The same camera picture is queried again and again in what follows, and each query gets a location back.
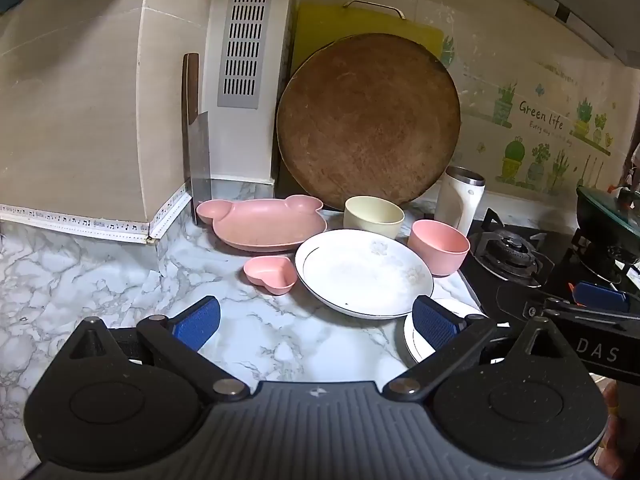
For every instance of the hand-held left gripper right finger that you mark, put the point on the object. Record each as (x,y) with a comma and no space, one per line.
(435,322)

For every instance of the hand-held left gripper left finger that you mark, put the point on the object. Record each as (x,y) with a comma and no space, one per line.
(195,322)

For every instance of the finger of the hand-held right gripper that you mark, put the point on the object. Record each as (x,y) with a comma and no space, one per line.
(590,314)
(600,296)

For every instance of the small white black-rimmed plate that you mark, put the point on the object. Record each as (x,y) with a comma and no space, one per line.
(415,345)

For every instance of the pink bowl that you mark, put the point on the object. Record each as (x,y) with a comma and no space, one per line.
(437,250)

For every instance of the large white plate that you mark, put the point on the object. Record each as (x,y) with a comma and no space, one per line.
(360,275)

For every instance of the pink heart-shaped dish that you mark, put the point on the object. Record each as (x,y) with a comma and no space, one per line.
(270,272)

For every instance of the pink bear-shaped plate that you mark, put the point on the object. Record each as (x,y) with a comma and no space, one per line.
(260,225)

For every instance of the cream bowl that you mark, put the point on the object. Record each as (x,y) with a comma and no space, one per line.
(372,220)

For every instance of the person's right hand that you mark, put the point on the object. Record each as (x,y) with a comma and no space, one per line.
(614,410)

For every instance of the black pot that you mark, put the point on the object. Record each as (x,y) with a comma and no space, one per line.
(605,250)

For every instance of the black glass gas stove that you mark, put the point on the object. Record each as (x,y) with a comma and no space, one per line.
(520,290)

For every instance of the gas burner with pan support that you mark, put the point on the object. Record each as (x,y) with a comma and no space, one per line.
(510,252)

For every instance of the white thermos mug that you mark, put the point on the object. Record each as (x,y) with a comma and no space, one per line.
(457,205)

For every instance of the white music-note edge strip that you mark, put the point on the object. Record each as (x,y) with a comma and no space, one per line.
(75,221)

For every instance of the round wooden cutting board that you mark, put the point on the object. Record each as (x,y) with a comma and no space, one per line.
(367,120)

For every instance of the grey metal vent grille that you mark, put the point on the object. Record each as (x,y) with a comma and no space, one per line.
(247,35)

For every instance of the yellow plastic cutting board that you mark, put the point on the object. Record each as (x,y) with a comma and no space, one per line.
(320,30)

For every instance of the green plant wall sticker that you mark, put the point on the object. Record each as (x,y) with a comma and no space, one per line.
(540,125)

